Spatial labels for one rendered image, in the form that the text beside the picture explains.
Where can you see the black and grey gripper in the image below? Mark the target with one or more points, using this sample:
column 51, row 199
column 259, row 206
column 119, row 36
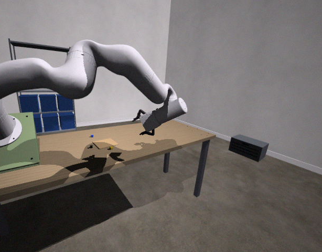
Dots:
column 148, row 121

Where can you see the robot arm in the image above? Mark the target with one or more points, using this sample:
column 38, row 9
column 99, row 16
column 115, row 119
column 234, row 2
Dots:
column 75, row 80

